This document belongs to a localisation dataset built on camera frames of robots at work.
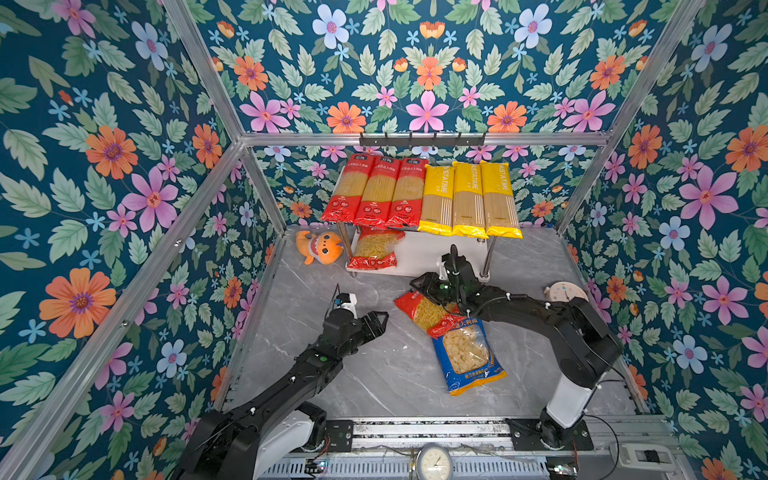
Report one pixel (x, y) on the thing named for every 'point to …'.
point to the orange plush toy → (326, 247)
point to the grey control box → (657, 457)
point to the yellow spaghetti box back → (437, 200)
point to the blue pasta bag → (466, 357)
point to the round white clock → (564, 292)
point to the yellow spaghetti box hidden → (500, 211)
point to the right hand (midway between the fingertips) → (412, 281)
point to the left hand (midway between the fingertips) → (386, 313)
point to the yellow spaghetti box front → (468, 206)
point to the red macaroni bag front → (376, 248)
